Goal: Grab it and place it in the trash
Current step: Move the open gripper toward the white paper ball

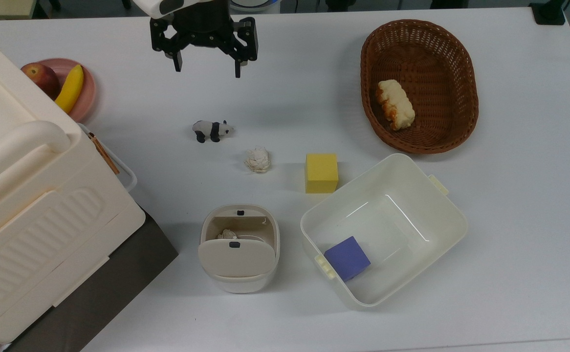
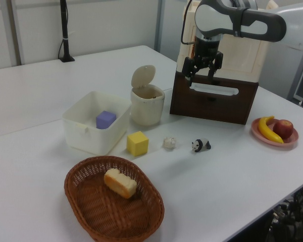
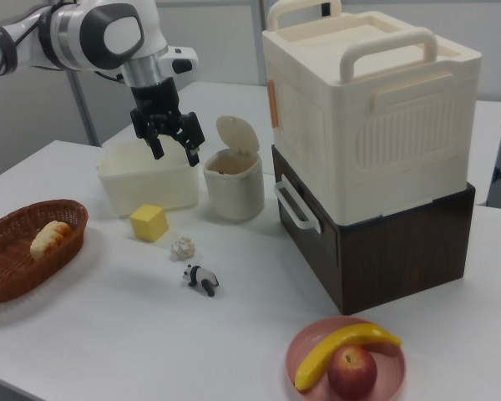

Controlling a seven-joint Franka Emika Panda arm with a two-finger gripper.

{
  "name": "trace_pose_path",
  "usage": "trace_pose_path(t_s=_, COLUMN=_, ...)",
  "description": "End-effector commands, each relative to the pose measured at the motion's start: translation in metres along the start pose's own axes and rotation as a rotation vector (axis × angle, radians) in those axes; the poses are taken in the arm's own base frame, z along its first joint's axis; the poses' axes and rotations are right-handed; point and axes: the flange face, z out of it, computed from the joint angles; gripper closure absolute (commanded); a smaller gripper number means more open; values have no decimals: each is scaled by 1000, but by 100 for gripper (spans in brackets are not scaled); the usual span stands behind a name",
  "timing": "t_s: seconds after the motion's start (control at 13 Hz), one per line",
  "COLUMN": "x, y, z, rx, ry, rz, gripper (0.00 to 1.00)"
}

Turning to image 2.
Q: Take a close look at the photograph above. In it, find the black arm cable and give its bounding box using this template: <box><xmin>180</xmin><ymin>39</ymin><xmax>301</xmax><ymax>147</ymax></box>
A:
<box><xmin>180</xmin><ymin>0</ymin><xmax>194</xmax><ymax>45</ymax></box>

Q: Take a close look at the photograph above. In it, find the pink plate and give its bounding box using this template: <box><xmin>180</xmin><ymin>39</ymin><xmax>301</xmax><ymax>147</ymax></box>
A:
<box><xmin>250</xmin><ymin>117</ymin><xmax>299</xmax><ymax>150</ymax></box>

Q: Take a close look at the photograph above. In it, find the yellow banana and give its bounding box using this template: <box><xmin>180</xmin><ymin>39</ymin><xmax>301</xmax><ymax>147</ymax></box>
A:
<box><xmin>258</xmin><ymin>115</ymin><xmax>285</xmax><ymax>144</ymax></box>

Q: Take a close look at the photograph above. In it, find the bread loaf piece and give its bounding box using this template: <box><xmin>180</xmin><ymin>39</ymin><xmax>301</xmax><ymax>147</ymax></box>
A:
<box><xmin>104</xmin><ymin>168</ymin><xmax>137</xmax><ymax>200</ymax></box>

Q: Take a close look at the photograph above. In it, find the purple cube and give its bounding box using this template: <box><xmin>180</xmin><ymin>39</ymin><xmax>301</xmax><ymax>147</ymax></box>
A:
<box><xmin>95</xmin><ymin>110</ymin><xmax>117</xmax><ymax>130</ymax></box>

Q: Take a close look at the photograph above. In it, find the white paper ball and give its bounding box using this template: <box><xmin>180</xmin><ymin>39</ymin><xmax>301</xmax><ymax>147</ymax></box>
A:
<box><xmin>162</xmin><ymin>137</ymin><xmax>177</xmax><ymax>150</ymax></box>

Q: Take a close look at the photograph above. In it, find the red apple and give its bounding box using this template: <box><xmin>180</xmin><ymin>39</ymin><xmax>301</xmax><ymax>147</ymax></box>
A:
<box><xmin>272</xmin><ymin>119</ymin><xmax>294</xmax><ymax>139</ymax></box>

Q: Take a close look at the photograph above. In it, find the yellow cube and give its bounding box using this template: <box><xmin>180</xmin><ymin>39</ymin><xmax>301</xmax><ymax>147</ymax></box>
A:
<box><xmin>126</xmin><ymin>131</ymin><xmax>149</xmax><ymax>156</ymax></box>

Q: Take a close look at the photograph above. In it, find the panda toy figure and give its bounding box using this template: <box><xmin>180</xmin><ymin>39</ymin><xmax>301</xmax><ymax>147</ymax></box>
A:
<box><xmin>191</xmin><ymin>138</ymin><xmax>212</xmax><ymax>153</ymax></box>

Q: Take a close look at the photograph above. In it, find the white plastic bin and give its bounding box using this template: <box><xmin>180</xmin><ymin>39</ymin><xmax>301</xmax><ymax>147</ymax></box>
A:
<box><xmin>62</xmin><ymin>90</ymin><xmax>132</xmax><ymax>156</ymax></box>

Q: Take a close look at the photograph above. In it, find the brown wicker basket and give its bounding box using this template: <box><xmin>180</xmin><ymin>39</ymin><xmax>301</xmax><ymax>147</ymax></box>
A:
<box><xmin>64</xmin><ymin>155</ymin><xmax>165</xmax><ymax>242</ymax></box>

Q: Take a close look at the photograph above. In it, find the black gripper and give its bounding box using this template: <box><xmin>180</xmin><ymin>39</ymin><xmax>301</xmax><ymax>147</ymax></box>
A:
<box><xmin>182</xmin><ymin>36</ymin><xmax>224</xmax><ymax>87</ymax></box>

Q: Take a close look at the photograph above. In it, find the black cable bundle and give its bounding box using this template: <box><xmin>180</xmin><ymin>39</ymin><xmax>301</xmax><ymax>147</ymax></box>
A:
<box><xmin>269</xmin><ymin>186</ymin><xmax>303</xmax><ymax>242</ymax></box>

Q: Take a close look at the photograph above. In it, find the black pole stand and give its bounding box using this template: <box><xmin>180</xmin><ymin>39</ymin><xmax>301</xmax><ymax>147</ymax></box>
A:
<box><xmin>57</xmin><ymin>0</ymin><xmax>75</xmax><ymax>63</ymax></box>

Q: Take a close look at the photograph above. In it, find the cream trash can with lid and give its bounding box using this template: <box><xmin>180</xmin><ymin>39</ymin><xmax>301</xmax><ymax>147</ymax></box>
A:
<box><xmin>130</xmin><ymin>65</ymin><xmax>166</xmax><ymax>127</ymax></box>

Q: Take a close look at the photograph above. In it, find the dark brown wooden drawer box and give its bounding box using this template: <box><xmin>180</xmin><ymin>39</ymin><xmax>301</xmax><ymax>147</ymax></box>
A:
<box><xmin>169</xmin><ymin>71</ymin><xmax>259</xmax><ymax>126</ymax></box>

